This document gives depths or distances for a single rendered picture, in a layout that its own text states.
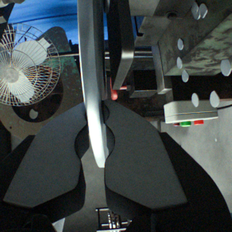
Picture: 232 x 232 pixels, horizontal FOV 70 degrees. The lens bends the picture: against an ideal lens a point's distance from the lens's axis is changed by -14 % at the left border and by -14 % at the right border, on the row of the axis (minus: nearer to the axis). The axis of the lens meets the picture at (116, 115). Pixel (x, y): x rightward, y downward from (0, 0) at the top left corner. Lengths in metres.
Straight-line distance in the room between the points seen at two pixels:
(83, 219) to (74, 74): 6.52
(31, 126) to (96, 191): 5.73
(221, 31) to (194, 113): 0.25
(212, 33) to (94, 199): 7.11
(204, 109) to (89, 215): 7.17
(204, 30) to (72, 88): 1.39
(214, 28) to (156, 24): 0.17
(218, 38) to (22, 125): 1.57
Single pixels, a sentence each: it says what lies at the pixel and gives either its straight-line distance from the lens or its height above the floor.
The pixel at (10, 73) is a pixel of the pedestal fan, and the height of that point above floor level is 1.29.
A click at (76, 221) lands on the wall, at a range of 7.69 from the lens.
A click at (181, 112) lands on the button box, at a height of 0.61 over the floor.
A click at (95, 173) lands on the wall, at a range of 6.97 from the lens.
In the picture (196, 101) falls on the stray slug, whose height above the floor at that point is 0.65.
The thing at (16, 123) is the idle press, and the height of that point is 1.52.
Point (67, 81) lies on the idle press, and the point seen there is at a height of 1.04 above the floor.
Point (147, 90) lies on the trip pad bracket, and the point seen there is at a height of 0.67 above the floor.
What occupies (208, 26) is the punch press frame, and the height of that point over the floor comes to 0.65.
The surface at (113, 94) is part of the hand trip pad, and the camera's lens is 0.53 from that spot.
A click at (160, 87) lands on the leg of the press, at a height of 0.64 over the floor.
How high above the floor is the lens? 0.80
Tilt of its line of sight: 5 degrees down
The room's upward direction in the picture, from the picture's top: 94 degrees counter-clockwise
